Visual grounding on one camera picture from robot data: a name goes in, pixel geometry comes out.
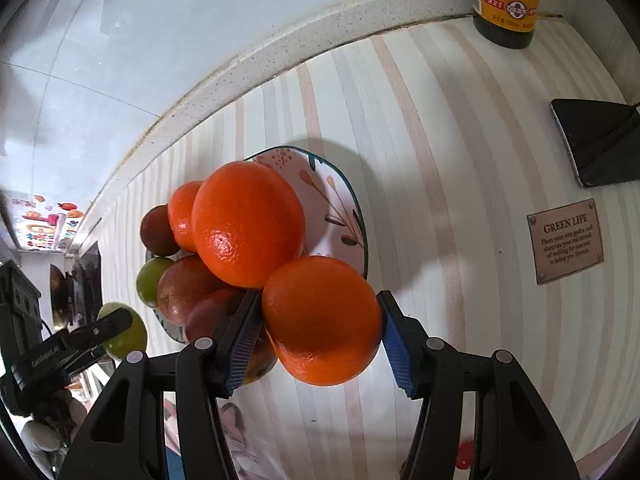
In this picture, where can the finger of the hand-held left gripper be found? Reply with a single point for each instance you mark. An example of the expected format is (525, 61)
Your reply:
(100, 330)

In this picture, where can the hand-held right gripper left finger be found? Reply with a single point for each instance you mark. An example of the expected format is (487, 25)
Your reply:
(242, 345)

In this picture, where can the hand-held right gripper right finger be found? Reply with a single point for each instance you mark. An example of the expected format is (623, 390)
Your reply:
(400, 355)

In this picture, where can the green apple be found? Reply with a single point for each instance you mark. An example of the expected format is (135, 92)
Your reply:
(150, 280)
(127, 342)

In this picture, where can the reddish brown apple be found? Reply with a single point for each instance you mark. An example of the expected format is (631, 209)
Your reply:
(215, 312)

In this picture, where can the brown pear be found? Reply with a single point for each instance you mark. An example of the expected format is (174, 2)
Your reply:
(185, 287)

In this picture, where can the small orange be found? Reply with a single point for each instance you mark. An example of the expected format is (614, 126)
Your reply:
(322, 320)
(181, 215)

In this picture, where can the small dark brown fruit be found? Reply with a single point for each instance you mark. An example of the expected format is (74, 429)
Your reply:
(157, 230)

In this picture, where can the large orange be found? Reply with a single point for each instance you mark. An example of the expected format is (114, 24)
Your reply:
(248, 224)

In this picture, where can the oval floral ceramic plate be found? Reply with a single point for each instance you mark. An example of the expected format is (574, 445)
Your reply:
(330, 195)

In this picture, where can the person's left hand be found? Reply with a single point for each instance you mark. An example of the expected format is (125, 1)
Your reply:
(40, 440)

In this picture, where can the black gas stove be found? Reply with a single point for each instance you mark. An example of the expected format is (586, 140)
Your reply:
(90, 280)

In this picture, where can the black frying pan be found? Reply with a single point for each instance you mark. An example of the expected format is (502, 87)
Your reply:
(61, 295)

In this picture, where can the red cherry tomato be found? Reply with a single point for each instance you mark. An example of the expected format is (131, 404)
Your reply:
(465, 455)

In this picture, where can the striped beige tablecloth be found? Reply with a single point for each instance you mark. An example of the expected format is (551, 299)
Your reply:
(450, 160)

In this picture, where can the black smartphone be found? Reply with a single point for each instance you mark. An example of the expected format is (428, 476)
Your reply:
(590, 160)

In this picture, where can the dark soy sauce bottle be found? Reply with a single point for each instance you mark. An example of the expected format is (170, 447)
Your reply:
(505, 30)

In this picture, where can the colourful wall sticker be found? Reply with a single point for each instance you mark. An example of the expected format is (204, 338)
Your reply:
(45, 225)

